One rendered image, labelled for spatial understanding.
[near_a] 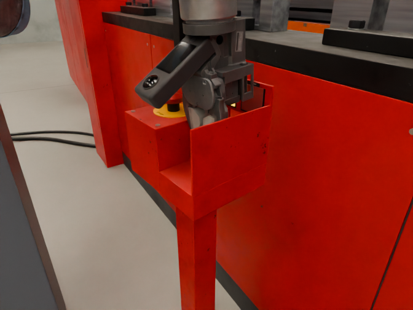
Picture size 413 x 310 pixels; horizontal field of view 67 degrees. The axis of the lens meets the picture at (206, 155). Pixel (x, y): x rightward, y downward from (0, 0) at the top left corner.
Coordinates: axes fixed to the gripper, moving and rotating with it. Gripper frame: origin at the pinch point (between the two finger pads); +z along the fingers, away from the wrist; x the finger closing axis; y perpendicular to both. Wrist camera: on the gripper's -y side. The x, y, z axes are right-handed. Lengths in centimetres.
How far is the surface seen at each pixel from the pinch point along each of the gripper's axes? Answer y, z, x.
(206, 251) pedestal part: -0.3, 23.9, 2.1
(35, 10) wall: 144, 22, 731
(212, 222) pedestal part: 1.9, 17.5, 2.1
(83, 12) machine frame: 32, -12, 132
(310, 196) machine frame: 21.0, 16.2, -7.1
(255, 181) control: 6.4, 6.1, -4.9
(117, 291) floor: -11, 73, 46
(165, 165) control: -5.4, 1.5, 4.5
